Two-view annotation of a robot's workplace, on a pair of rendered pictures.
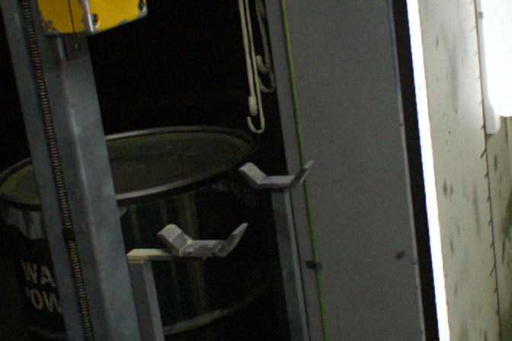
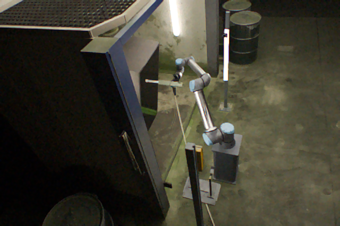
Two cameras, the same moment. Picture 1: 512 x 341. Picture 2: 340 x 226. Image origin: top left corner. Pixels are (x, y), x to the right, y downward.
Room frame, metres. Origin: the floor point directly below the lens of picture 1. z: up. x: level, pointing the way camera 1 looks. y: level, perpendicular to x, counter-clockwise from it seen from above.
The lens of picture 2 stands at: (1.03, 1.24, 2.96)
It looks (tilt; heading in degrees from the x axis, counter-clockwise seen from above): 43 degrees down; 275
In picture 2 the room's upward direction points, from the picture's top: 11 degrees counter-clockwise
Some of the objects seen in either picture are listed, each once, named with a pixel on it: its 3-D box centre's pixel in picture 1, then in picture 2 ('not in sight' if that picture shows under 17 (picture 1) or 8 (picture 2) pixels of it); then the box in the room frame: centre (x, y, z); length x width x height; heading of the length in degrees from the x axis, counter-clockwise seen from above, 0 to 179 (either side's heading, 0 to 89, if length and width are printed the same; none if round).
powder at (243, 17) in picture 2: not in sight; (245, 18); (-0.30, -3.25, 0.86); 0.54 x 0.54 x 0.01
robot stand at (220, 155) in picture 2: not in sight; (226, 158); (0.60, -0.59, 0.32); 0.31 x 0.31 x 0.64; 67
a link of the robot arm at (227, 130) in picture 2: not in sight; (226, 132); (0.60, -0.59, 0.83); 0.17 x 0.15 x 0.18; 16
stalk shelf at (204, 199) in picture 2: not in sight; (201, 190); (0.98, 0.06, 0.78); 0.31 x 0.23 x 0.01; 157
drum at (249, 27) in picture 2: not in sight; (243, 39); (-0.30, -3.24, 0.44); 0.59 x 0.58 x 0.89; 82
